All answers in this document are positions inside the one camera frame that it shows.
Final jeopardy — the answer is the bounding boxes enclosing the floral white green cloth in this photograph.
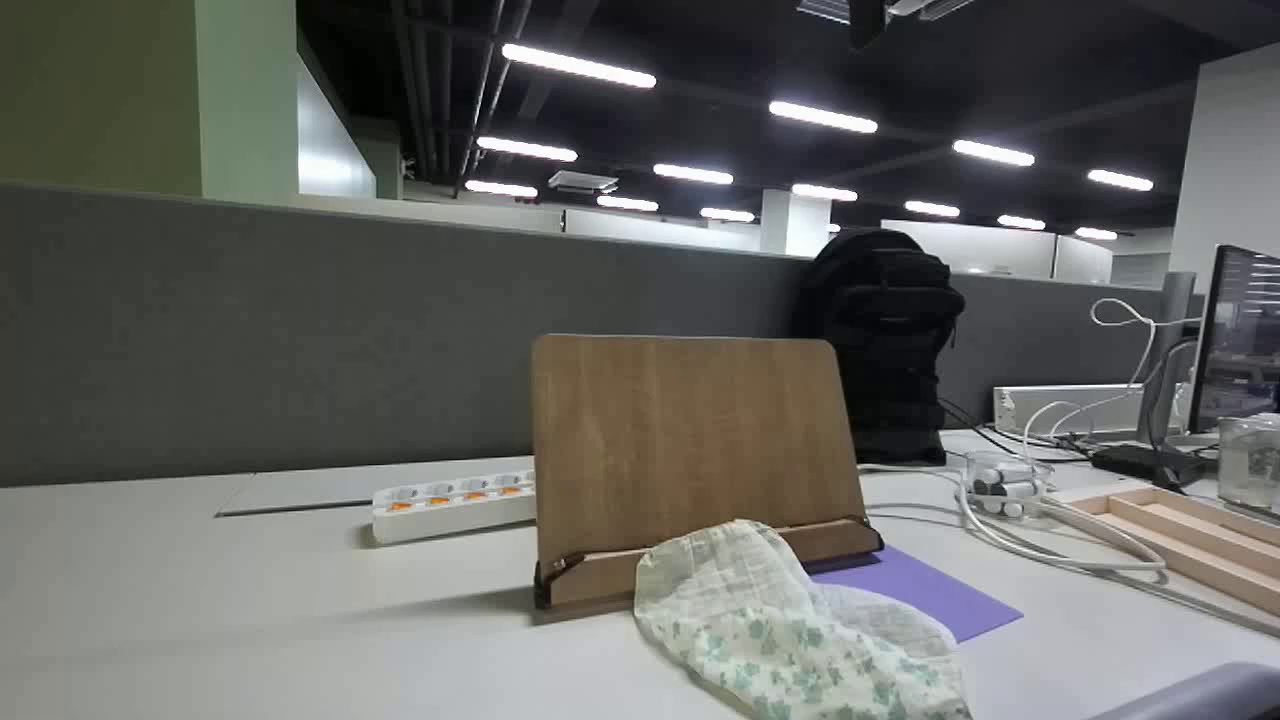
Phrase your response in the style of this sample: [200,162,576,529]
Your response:
[632,516,982,720]

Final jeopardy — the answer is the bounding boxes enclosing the wooden book stand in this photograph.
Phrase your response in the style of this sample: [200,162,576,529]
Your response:
[530,331,888,624]

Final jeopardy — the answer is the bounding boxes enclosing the white power strip orange switches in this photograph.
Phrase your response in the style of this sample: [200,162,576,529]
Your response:
[368,465,542,549]

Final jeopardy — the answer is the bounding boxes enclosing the purple flat mat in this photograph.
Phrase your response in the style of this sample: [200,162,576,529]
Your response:
[803,544,1028,646]

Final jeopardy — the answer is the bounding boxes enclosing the grey desk partition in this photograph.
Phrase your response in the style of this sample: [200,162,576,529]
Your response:
[0,180,1212,488]

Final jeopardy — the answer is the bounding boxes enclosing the white rectangular box device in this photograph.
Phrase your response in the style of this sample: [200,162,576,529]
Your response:
[989,380,1150,443]

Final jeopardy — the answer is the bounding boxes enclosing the grey monitor stand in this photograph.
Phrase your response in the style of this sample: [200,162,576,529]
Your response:
[1088,268,1219,496]

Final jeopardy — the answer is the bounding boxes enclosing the black computer monitor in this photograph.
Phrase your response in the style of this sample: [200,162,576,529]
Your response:
[1190,240,1280,434]

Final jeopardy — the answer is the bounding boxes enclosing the clear plastic container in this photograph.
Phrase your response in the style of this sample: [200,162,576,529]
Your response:
[1212,409,1280,519]

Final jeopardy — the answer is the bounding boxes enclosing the grey rounded object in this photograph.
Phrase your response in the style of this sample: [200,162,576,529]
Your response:
[1088,659,1280,720]

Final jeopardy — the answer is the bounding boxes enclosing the dark power strip cable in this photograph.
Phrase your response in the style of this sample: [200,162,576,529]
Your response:
[213,496,382,519]

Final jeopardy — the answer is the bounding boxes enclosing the thick white cable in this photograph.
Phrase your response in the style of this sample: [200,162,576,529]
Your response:
[948,475,1178,586]

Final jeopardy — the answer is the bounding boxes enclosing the looped white cable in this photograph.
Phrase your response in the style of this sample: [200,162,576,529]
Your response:
[1084,292,1199,403]

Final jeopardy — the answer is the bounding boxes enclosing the light wooden tray frame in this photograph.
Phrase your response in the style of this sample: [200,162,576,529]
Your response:
[1063,482,1280,620]

